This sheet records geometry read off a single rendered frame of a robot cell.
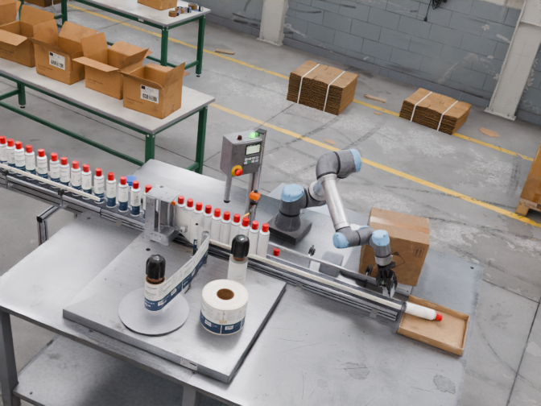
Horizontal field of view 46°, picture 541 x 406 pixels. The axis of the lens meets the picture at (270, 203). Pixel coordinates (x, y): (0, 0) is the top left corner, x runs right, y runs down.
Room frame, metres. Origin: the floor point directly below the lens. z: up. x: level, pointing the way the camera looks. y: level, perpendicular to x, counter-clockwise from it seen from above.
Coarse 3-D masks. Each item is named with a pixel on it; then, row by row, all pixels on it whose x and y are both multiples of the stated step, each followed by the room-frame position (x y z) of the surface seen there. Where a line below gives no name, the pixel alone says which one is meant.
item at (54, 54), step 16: (48, 32) 4.79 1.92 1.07; (64, 32) 4.89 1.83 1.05; (80, 32) 4.86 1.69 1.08; (96, 32) 4.83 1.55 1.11; (48, 48) 4.58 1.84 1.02; (64, 48) 4.86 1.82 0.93; (80, 48) 4.80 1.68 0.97; (48, 64) 4.59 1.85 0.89; (64, 64) 4.53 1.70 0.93; (80, 64) 4.60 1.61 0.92; (64, 80) 4.53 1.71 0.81; (80, 80) 4.62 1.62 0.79
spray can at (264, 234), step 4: (264, 224) 2.60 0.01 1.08; (268, 224) 2.60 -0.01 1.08; (264, 228) 2.58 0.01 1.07; (268, 228) 2.59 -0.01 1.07; (260, 232) 2.58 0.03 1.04; (264, 232) 2.58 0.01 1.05; (268, 232) 2.59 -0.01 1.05; (260, 236) 2.58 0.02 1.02; (264, 236) 2.57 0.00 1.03; (268, 236) 2.58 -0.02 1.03; (260, 240) 2.57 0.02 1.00; (264, 240) 2.57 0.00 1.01; (268, 240) 2.59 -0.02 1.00; (260, 244) 2.57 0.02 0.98; (264, 244) 2.57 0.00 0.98; (260, 248) 2.57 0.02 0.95; (264, 248) 2.57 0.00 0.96; (260, 252) 2.57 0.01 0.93; (264, 252) 2.57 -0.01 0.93; (264, 256) 2.58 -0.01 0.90
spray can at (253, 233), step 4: (252, 224) 2.59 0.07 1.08; (256, 224) 2.59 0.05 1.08; (252, 228) 2.59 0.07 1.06; (256, 228) 2.59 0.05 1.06; (252, 232) 2.58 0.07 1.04; (256, 232) 2.58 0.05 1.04; (252, 236) 2.58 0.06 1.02; (256, 236) 2.58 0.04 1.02; (252, 240) 2.58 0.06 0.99; (256, 240) 2.58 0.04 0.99; (252, 244) 2.58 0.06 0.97; (256, 244) 2.58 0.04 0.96; (252, 248) 2.58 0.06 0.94; (256, 248) 2.59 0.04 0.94; (252, 252) 2.58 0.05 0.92
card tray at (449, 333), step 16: (416, 304) 2.47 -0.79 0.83; (432, 304) 2.46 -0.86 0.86; (416, 320) 2.35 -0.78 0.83; (432, 320) 2.37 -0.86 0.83; (448, 320) 2.39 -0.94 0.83; (464, 320) 2.41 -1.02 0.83; (416, 336) 2.22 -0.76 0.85; (432, 336) 2.26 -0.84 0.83; (448, 336) 2.27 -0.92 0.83; (464, 336) 2.29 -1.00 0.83
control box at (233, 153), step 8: (224, 136) 2.71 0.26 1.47; (232, 136) 2.71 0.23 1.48; (248, 136) 2.74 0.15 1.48; (256, 136) 2.75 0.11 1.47; (224, 144) 2.70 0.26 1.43; (232, 144) 2.65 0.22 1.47; (240, 144) 2.66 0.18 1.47; (224, 152) 2.69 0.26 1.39; (232, 152) 2.65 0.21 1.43; (240, 152) 2.66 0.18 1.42; (224, 160) 2.69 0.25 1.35; (232, 160) 2.64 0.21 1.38; (240, 160) 2.67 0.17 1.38; (224, 168) 2.68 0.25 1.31; (232, 168) 2.64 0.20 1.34; (240, 168) 2.67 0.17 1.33; (248, 168) 2.70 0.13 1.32; (256, 168) 2.73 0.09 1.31; (232, 176) 2.65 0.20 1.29
